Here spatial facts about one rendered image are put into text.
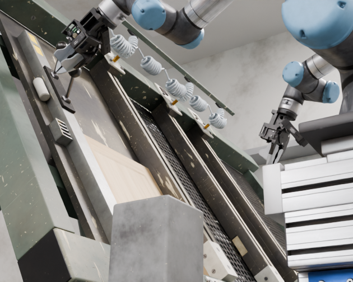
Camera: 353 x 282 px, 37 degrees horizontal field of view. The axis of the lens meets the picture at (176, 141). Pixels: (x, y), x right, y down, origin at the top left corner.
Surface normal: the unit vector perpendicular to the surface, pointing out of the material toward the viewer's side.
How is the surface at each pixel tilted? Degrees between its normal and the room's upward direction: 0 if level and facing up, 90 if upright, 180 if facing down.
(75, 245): 58
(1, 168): 90
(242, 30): 180
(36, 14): 148
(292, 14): 97
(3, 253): 90
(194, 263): 90
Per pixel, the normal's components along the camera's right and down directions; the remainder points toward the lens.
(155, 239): -0.54, -0.35
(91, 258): 0.72, -0.66
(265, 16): -0.02, 0.91
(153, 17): 0.36, 0.62
